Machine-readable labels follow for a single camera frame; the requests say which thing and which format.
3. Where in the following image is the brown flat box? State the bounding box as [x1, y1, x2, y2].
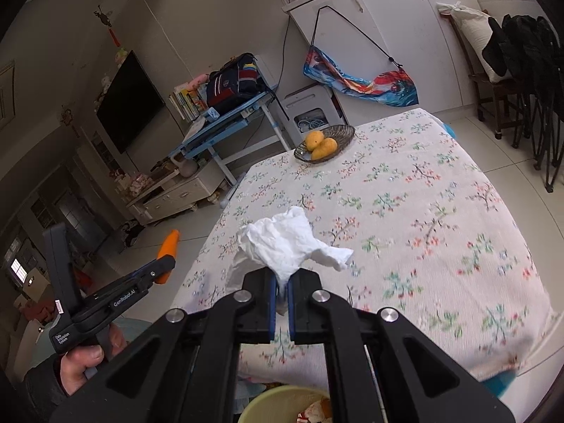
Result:
[150, 161, 177, 181]

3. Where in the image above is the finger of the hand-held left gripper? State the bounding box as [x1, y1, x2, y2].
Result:
[130, 258, 177, 289]

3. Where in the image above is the dark striped backpack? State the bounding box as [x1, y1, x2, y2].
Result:
[206, 53, 269, 115]

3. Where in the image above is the red and white wrapper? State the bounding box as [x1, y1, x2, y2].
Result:
[297, 399, 331, 423]

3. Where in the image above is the black jacket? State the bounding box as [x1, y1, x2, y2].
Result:
[482, 14, 564, 80]

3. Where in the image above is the black folding chair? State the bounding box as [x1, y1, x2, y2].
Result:
[511, 66, 564, 192]

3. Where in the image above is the woven fruit plate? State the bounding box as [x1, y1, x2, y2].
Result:
[294, 124, 356, 165]

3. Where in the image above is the red knot wall ornament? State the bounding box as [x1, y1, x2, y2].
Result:
[97, 4, 122, 47]
[62, 106, 80, 137]

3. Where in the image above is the colourful drawstring bag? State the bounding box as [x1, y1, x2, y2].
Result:
[303, 6, 418, 109]

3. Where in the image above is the black wall television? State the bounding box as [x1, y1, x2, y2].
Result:
[97, 50, 166, 155]

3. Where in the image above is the person's left hand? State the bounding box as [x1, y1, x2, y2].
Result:
[59, 323, 130, 396]

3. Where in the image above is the white cabinet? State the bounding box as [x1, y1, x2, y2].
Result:
[282, 0, 481, 117]

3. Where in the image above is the person's left forearm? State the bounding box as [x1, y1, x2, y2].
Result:
[22, 359, 71, 423]

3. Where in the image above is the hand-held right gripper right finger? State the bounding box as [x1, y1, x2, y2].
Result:
[288, 266, 516, 423]

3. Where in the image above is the yellow plastic basin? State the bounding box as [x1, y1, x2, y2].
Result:
[238, 385, 332, 423]

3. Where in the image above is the white air purifier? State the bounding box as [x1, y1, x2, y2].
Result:
[280, 84, 347, 146]

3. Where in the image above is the brown wooden chair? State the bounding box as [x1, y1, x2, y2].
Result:
[441, 9, 529, 139]

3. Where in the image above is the blue study desk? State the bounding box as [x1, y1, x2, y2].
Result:
[170, 90, 292, 186]

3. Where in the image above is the floral tablecloth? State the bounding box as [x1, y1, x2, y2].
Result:
[170, 108, 558, 382]

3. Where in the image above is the pink kettlebell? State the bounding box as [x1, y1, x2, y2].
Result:
[176, 154, 199, 177]

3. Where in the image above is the white pillow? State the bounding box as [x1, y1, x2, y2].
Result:
[436, 2, 512, 84]

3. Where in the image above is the white tissue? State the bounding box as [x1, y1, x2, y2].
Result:
[238, 206, 354, 285]

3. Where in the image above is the small dark object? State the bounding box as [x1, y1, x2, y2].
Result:
[121, 220, 146, 247]

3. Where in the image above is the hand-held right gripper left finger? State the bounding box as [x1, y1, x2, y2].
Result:
[48, 266, 279, 423]

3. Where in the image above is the cream television stand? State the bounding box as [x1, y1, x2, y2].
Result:
[125, 170, 227, 225]

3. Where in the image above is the pink stuffed item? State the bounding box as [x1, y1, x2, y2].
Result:
[128, 174, 153, 195]

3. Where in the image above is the row of books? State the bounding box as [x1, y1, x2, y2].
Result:
[170, 86, 208, 122]

